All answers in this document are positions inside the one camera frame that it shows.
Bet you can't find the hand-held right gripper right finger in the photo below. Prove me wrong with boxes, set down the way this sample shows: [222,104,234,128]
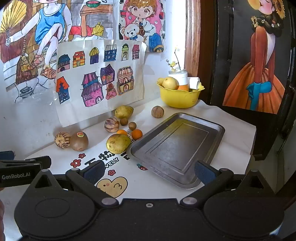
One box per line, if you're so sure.
[180,161,275,208]

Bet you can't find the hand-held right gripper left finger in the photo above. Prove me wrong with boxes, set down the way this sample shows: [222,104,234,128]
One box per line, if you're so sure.
[30,161,119,208]

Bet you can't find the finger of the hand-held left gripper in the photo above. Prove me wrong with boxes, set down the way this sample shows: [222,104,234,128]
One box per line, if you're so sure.
[0,151,15,161]
[0,156,52,171]

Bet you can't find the dark striped pepino melon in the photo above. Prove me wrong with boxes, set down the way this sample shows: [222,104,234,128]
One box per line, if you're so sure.
[55,132,71,147]

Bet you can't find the brown kiwi with sticker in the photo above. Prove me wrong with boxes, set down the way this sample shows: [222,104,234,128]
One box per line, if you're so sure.
[70,131,89,151]

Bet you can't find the large yellow green fruit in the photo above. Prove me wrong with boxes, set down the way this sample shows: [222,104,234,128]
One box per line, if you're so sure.
[106,134,131,154]

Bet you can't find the metal baking tray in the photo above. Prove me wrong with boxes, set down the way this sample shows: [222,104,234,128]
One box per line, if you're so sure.
[129,113,225,189]

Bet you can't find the pale striped pepino melon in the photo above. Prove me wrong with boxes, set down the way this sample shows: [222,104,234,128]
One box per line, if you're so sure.
[104,117,120,133]

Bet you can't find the tan passion fruit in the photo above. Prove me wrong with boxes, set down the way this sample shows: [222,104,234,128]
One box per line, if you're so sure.
[151,106,164,118]

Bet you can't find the house drawing sheet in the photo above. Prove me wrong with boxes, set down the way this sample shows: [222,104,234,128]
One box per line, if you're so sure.
[56,39,147,127]

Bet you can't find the small yellow green fruit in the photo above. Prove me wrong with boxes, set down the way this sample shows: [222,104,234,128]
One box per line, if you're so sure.
[115,105,134,119]

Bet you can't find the yellow plastic bowl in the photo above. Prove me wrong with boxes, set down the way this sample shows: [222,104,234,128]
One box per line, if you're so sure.
[157,79,205,108]

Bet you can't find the white paper roll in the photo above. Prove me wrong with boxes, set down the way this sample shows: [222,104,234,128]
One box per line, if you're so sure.
[188,77,201,90]

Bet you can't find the white and orange cup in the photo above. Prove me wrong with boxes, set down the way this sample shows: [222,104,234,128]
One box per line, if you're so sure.
[168,72,189,92]

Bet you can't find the yellow pear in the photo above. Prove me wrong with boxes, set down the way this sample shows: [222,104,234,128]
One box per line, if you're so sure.
[162,77,179,90]

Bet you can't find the poster of orange dress figure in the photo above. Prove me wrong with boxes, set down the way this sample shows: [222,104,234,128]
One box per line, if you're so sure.
[222,0,292,114]

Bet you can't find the yellow flower sprig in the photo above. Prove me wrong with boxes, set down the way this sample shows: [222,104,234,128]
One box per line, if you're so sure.
[166,46,182,71]

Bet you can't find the dark door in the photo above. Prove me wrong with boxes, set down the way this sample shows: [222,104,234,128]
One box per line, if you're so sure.
[200,0,296,163]

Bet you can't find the drawing of figure with fan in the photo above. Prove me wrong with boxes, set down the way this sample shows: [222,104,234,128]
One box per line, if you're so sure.
[0,0,116,103]

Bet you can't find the drawing of figure with teddy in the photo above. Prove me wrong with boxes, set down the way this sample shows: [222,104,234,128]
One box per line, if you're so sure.
[119,0,166,52]

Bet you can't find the wooden door frame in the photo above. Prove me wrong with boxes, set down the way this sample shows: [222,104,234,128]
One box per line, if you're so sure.
[185,0,201,78]

